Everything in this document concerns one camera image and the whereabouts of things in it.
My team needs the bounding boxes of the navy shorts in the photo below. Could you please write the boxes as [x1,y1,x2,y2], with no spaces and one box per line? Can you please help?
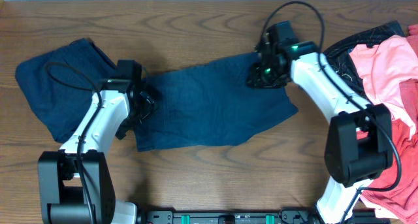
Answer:
[134,53,298,152]
[15,39,116,143]

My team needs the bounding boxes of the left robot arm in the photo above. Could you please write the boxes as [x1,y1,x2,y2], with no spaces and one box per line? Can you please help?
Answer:
[37,78,155,223]

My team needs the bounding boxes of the red coral garment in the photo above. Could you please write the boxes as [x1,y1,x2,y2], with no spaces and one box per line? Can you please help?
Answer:
[361,80,417,223]

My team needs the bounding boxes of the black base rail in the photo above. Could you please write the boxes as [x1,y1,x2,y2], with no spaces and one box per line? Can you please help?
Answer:
[137,207,393,224]

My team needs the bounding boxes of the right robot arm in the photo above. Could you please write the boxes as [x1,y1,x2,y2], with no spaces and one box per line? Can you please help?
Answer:
[247,42,394,223]

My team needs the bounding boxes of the light pink garment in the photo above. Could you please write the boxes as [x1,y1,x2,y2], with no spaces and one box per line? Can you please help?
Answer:
[349,21,417,136]

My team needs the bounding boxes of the black patterned garment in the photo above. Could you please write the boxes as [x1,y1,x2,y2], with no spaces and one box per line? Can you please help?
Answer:
[323,20,405,97]

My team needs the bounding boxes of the folded navy shorts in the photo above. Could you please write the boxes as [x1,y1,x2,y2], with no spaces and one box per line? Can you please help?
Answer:
[15,39,116,143]

